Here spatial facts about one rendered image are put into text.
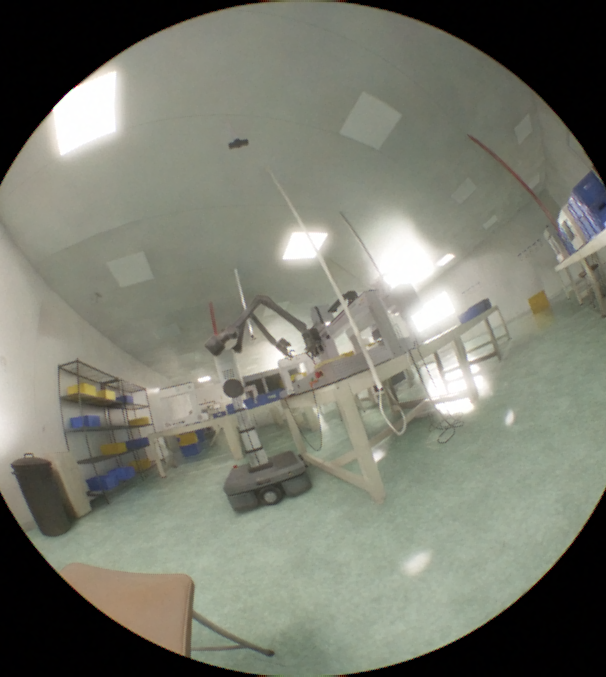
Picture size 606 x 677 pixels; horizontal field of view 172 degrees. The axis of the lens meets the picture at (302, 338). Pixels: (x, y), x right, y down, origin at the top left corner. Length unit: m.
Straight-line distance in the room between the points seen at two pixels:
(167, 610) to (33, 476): 1.94
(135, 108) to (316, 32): 1.46
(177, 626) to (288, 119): 2.52
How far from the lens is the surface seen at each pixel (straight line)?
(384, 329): 1.31
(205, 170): 2.21
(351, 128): 2.45
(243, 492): 1.61
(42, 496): 2.32
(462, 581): 0.85
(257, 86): 2.07
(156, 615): 0.45
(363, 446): 1.06
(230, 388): 1.62
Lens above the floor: 0.76
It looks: 14 degrees up
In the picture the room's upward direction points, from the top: 20 degrees counter-clockwise
